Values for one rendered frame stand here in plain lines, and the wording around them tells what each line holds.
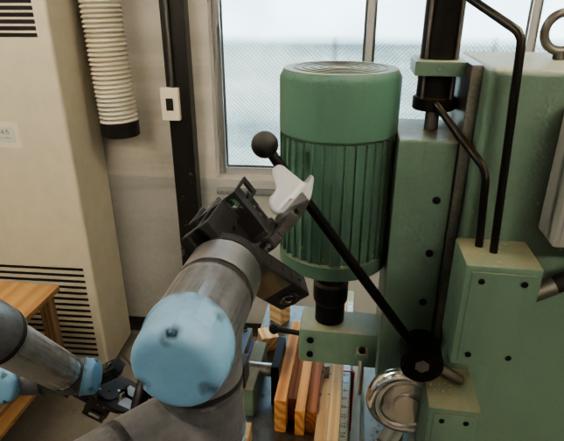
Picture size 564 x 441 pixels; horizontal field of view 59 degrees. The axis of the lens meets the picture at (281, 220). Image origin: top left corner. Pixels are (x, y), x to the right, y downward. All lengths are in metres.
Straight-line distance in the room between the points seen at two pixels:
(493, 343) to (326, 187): 0.30
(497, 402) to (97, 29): 1.77
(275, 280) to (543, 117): 0.38
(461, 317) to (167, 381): 0.41
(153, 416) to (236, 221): 0.22
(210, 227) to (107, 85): 1.63
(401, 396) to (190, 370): 0.50
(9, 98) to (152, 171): 0.62
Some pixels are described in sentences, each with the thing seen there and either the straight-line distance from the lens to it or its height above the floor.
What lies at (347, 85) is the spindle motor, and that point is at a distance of 0.68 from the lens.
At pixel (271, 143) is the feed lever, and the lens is 0.63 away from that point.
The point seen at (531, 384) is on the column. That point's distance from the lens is 0.88.
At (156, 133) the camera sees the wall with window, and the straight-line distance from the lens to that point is 2.27.
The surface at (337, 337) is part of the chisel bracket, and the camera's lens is 0.90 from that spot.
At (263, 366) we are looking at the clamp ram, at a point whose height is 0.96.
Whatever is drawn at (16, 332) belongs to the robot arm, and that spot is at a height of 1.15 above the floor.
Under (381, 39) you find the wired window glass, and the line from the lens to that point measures 2.16.
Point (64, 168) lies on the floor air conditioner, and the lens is 2.14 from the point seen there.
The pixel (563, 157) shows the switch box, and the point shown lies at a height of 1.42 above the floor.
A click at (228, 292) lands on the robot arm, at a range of 0.43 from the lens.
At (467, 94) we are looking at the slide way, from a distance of 0.70.
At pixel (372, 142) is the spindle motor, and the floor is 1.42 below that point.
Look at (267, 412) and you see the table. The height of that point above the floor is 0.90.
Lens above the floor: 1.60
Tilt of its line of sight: 24 degrees down
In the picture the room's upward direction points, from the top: straight up
